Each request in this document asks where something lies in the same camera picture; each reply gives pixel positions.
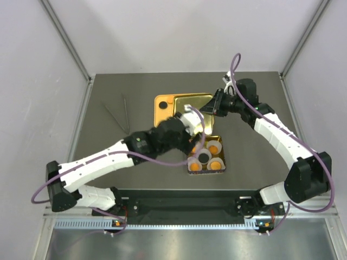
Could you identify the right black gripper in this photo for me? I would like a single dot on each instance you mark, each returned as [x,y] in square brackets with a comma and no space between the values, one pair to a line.
[213,106]

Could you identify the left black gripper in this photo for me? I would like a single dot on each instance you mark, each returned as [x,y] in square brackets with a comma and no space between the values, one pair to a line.
[186,145]

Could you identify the gold tin lid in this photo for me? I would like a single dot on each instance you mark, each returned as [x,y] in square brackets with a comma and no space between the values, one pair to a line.
[197,100]

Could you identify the orange shell cookie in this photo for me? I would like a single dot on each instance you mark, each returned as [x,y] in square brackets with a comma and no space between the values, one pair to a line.
[194,167]

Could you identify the black sandwich cookie bottom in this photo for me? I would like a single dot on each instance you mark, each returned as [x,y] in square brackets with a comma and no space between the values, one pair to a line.
[203,158]

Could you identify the black sandwich cookie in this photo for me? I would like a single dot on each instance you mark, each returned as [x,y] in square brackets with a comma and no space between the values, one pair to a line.
[163,105]
[203,158]

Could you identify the chocolate chip cookie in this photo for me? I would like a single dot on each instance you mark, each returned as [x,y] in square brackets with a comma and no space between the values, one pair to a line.
[213,150]

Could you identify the metal tongs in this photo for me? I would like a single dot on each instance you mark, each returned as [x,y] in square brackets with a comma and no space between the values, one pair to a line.
[125,129]

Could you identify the gold cookie tin box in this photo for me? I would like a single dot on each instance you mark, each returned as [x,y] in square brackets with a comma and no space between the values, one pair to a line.
[204,170]

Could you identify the round dotted biscuit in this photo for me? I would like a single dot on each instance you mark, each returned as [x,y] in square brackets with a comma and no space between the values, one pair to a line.
[215,165]

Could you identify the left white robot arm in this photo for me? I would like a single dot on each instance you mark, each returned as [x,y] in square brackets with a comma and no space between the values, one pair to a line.
[68,187]

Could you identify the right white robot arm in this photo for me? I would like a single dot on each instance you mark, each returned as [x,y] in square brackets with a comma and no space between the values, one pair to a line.
[309,172]

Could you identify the orange plastic tray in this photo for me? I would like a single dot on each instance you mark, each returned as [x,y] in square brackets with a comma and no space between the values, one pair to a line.
[162,114]

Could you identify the black sandwich cookie top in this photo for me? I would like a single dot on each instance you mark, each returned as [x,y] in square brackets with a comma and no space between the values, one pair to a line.
[163,105]

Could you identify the round biscuit top left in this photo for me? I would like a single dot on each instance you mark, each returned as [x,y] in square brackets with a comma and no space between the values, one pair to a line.
[170,100]

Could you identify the bottom left paper cup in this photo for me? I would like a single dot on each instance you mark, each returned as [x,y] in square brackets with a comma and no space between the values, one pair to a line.
[193,160]

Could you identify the center paper cup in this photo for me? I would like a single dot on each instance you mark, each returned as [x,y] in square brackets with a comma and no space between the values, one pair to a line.
[204,150]

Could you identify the top right paper cup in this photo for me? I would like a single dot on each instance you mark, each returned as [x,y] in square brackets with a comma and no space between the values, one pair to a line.
[214,143]

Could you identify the bottom right paper cup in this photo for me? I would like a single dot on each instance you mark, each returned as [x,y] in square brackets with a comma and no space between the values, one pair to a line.
[216,159]

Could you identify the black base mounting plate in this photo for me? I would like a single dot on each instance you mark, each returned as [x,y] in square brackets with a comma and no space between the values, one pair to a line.
[186,206]

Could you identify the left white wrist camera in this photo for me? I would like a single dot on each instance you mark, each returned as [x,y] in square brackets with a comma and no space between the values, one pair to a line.
[192,119]

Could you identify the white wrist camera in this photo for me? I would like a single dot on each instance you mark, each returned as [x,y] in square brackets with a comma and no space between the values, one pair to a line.
[227,81]
[192,119]

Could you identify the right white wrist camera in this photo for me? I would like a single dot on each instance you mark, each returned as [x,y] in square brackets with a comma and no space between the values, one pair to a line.
[227,81]

